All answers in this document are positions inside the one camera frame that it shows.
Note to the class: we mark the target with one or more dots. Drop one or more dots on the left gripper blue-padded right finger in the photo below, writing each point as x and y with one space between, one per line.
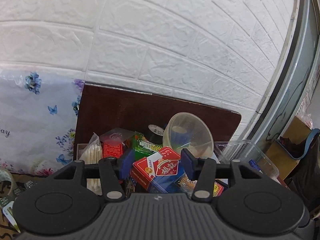
204 172

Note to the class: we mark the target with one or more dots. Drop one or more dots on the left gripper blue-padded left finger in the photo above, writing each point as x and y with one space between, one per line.
113 170

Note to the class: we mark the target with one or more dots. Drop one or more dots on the bag of cotton swabs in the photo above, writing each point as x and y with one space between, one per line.
91 155

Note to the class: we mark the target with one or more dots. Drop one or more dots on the blue red playing card box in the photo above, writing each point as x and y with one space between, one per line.
162 172

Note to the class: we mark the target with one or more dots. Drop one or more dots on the black electrical tape roll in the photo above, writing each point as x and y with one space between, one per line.
155 134

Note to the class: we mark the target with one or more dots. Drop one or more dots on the red toothpaste tube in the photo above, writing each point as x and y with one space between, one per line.
115 142

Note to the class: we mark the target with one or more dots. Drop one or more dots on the brown cardboard box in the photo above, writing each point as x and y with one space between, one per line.
80 150

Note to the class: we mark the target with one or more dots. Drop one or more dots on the clear plastic tray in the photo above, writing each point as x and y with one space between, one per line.
247 152

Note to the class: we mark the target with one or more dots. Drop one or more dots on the dark brown wooden board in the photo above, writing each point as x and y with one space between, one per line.
104 108

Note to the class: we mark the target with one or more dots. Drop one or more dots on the white floral plastic bag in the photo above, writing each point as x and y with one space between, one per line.
39 112

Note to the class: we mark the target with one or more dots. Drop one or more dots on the clear patterned tape roll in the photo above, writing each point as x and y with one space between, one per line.
8 184

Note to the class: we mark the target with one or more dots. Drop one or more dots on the green white blister pack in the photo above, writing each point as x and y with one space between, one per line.
8 202

